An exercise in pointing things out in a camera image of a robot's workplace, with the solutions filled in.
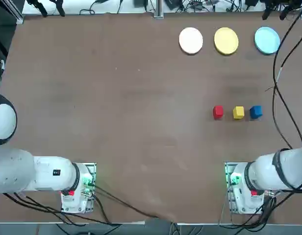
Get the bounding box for black power strip orange switches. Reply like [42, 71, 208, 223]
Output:
[190, 0, 217, 6]

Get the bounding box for aluminium frame post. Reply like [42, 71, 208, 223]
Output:
[153, 0, 164, 19]

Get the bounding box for yellow cube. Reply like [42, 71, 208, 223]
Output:
[232, 106, 245, 120]

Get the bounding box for blue cube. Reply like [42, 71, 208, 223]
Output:
[249, 105, 263, 120]

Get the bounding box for yellow plate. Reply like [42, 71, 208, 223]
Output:
[214, 26, 239, 55]

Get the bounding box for white plate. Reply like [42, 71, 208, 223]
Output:
[178, 27, 204, 55]

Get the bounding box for light blue plate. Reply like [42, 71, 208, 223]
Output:
[254, 26, 281, 55]

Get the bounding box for black cable with white tag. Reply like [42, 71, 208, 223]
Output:
[273, 26, 302, 149]

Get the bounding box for red cube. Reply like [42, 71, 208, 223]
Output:
[212, 105, 224, 120]

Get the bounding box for aluminium frame rail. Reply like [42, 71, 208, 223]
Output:
[0, 0, 25, 24]

